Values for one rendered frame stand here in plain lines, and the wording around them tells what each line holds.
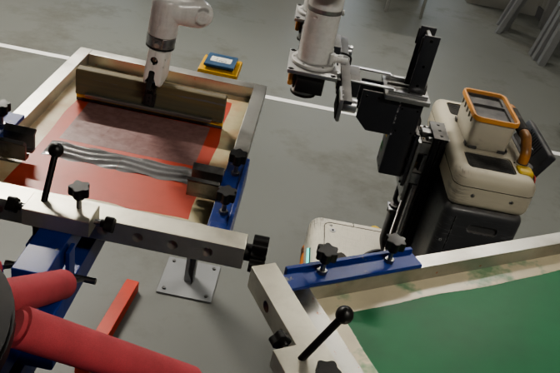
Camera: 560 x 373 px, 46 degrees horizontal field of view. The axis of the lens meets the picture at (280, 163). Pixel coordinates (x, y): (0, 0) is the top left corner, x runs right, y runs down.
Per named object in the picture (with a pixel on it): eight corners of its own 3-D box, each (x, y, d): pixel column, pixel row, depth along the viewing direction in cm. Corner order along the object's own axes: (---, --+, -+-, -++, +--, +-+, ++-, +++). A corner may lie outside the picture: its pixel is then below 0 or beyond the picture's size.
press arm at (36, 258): (52, 231, 126) (52, 209, 124) (82, 236, 126) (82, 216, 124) (11, 290, 111) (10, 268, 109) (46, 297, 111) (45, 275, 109)
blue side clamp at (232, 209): (226, 178, 162) (229, 154, 159) (245, 182, 162) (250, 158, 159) (201, 253, 136) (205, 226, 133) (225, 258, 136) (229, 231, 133)
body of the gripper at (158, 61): (170, 52, 165) (162, 91, 171) (179, 37, 174) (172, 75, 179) (141, 43, 165) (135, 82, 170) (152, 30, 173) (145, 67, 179)
